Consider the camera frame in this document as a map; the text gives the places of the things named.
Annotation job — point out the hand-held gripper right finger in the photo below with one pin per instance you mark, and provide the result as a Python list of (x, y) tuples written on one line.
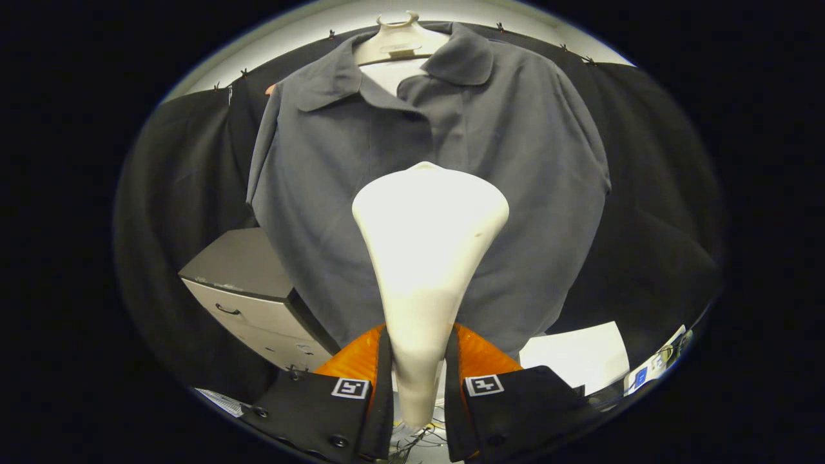
[(453, 399)]

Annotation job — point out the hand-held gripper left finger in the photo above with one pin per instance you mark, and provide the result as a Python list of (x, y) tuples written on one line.
[(385, 399)]

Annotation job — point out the grey button-up shirt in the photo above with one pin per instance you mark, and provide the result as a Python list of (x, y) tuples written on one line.
[(515, 161)]

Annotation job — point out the white garment steamer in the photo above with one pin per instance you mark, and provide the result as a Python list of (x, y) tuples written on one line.
[(425, 245)]

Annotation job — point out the white flat panel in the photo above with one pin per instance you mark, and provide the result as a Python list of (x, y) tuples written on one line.
[(573, 357)]

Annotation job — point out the black backdrop cloth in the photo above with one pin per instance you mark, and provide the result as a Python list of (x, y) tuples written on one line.
[(644, 225)]

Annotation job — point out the grey drawer cabinet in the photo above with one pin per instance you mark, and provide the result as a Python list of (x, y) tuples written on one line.
[(238, 258)]

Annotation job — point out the grey ribbed mat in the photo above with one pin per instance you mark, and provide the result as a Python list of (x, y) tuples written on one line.
[(222, 403)]

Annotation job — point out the white and blue device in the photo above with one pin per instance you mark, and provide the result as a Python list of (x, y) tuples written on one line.
[(651, 370)]

